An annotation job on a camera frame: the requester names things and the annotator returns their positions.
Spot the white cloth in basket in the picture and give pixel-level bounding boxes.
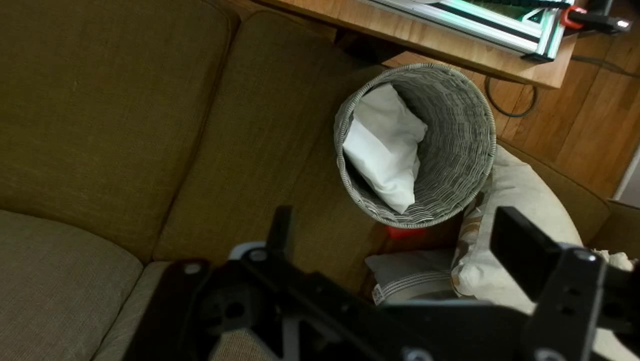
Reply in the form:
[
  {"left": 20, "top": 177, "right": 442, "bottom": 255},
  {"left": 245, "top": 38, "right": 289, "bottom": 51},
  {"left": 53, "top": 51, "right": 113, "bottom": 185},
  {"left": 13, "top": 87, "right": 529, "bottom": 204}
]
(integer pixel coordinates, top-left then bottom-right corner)
[{"left": 340, "top": 81, "right": 431, "bottom": 216}]

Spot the grey woven wicker basket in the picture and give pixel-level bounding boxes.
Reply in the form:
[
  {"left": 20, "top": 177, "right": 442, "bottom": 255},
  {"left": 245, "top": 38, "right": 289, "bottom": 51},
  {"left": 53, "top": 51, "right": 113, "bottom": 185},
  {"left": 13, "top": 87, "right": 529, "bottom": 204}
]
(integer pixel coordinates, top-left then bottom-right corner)
[{"left": 333, "top": 61, "right": 501, "bottom": 230}]

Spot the wooden table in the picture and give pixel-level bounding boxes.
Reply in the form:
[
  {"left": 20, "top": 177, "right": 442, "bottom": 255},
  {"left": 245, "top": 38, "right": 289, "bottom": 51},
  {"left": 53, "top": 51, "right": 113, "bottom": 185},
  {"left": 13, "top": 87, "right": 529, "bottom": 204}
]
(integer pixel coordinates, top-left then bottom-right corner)
[{"left": 257, "top": 0, "right": 579, "bottom": 91}]

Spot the brown fabric sofa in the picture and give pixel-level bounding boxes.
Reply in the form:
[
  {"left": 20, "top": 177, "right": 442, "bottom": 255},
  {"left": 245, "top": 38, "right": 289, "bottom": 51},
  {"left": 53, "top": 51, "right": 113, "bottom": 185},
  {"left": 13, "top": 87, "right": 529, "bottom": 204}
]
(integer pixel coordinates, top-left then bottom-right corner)
[{"left": 0, "top": 0, "right": 640, "bottom": 361}]

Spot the orange and black handled tool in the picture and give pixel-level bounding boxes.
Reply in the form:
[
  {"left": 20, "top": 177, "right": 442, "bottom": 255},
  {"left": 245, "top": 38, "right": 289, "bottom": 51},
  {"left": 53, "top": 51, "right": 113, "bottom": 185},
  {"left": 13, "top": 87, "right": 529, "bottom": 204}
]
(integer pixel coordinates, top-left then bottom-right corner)
[{"left": 559, "top": 2, "right": 633, "bottom": 35}]

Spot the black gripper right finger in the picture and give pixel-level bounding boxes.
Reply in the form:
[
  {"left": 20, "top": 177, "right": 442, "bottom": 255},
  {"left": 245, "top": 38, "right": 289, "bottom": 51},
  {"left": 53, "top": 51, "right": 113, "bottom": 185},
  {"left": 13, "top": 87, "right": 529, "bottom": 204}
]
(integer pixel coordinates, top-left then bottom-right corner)
[{"left": 491, "top": 204, "right": 566, "bottom": 301}]

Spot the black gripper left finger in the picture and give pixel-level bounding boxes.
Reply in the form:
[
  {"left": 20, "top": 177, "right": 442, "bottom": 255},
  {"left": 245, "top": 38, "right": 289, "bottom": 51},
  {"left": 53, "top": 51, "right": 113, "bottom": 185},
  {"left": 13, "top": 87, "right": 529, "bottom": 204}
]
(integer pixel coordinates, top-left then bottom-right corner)
[{"left": 264, "top": 204, "right": 297, "bottom": 260}]

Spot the black cable on floor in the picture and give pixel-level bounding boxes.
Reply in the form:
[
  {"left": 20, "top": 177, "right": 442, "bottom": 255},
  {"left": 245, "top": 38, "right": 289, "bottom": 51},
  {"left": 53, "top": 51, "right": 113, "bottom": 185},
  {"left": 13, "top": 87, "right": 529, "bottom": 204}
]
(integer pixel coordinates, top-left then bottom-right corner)
[{"left": 482, "top": 73, "right": 541, "bottom": 122}]

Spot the cream pillow with pompom trim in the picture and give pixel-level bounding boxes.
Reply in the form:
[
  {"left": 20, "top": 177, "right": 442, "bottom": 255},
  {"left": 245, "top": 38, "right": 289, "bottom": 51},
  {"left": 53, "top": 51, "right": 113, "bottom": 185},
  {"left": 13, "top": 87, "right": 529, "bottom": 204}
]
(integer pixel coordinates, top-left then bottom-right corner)
[{"left": 451, "top": 144, "right": 640, "bottom": 361}]

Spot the small red object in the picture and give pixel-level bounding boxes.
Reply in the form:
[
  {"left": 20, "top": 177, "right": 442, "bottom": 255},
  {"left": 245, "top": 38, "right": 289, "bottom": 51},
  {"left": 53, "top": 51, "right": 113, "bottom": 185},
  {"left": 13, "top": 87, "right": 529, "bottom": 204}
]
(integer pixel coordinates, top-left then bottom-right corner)
[{"left": 384, "top": 224, "right": 433, "bottom": 244}]

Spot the aluminium frame with green light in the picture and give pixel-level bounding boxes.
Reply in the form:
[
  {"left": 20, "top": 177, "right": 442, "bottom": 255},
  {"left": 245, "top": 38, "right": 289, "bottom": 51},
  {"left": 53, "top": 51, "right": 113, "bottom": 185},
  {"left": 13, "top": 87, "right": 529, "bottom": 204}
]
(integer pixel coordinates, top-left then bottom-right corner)
[{"left": 369, "top": 0, "right": 572, "bottom": 64}]

